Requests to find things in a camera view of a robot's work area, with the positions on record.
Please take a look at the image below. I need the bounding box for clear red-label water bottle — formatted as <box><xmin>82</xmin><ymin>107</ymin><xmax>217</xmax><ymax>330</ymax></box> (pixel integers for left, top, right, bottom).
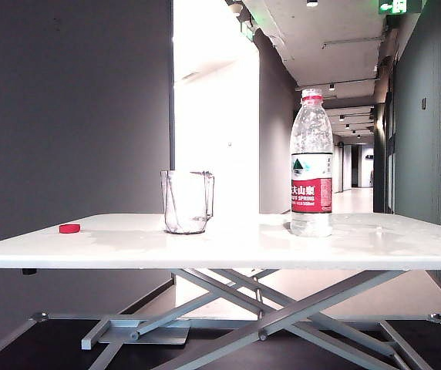
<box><xmin>289</xmin><ymin>87</ymin><xmax>334</xmax><ymax>237</ymax></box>

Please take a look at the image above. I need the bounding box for large green exit sign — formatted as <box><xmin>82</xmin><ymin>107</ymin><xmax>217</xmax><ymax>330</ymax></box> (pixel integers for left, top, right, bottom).
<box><xmin>378</xmin><ymin>0</ymin><xmax>424</xmax><ymax>15</ymax></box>

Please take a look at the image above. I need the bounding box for grey scissor table frame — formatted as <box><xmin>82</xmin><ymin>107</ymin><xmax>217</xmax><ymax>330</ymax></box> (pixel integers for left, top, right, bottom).
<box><xmin>81</xmin><ymin>268</ymin><xmax>433</xmax><ymax>370</ymax></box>

